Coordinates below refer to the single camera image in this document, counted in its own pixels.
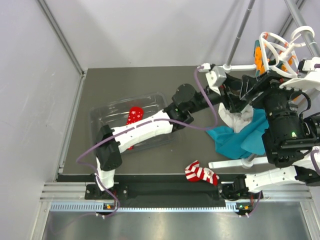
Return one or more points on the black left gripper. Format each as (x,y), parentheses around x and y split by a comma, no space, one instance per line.
(231,95)

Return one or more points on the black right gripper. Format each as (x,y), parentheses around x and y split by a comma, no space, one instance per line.
(268,83)

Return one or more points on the white round clip hanger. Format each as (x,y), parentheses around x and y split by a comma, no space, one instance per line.
(273,53)

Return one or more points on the red striped santa sock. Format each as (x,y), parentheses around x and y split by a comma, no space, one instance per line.
(195,173)

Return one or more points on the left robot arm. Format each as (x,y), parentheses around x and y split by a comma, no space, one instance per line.
(112,142)

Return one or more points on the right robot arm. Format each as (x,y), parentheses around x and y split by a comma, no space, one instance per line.
(290,141)

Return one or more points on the white cloth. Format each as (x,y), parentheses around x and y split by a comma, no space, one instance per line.
(236,121)

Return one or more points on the teal cloth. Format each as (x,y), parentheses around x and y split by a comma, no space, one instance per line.
(241,145)

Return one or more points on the red snowflake bear sock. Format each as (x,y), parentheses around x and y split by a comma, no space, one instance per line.
(135,114)

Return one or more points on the clear plastic bin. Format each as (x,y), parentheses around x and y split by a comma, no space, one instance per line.
(115,114)

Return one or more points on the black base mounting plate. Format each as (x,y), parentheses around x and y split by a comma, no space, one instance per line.
(164,190)

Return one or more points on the grey drying rack frame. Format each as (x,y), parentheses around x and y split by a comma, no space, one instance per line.
(285,70)

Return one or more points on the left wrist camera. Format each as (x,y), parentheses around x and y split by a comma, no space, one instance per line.
(215,75)

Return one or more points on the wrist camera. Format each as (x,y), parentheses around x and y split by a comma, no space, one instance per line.
(308,76)
(215,75)

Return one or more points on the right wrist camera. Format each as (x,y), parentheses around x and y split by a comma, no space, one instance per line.
(308,76)

